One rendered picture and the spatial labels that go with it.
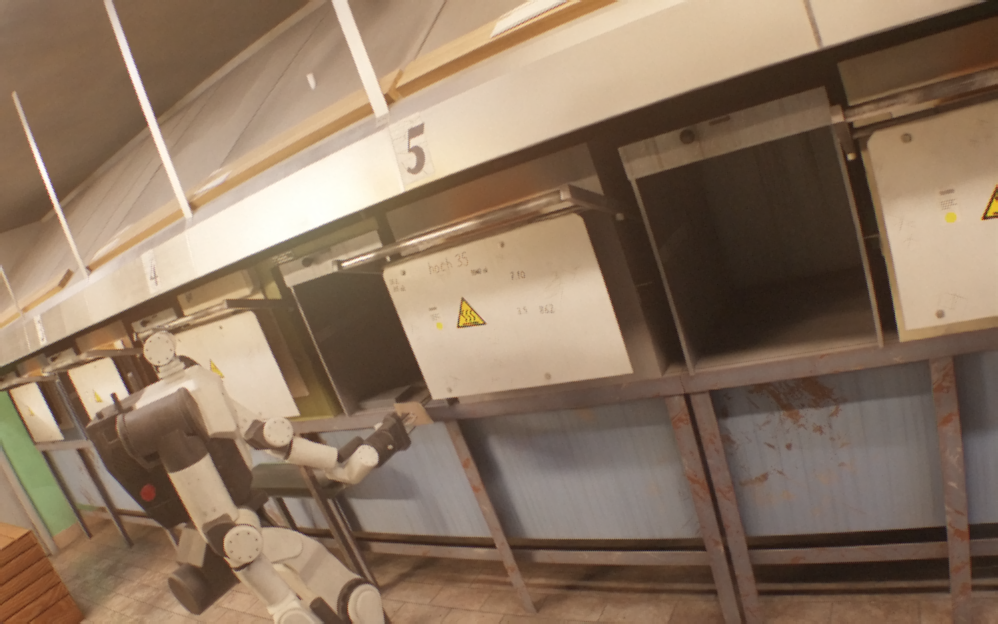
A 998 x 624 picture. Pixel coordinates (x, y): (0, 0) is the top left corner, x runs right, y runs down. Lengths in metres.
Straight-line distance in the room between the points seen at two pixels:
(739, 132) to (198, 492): 1.30
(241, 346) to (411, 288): 0.84
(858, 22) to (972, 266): 0.53
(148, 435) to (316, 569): 0.62
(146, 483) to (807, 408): 1.54
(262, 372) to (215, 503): 1.08
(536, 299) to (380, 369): 1.03
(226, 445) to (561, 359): 0.80
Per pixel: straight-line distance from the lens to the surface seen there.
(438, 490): 2.37
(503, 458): 2.12
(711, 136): 1.46
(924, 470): 1.82
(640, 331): 1.65
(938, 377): 1.64
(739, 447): 1.82
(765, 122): 1.44
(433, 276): 1.71
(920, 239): 1.38
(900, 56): 1.45
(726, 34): 1.16
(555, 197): 1.36
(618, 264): 1.61
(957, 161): 1.36
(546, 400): 1.85
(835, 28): 1.14
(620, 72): 1.21
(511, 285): 1.60
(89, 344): 3.80
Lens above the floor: 1.50
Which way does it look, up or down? 13 degrees down
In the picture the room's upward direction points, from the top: 21 degrees counter-clockwise
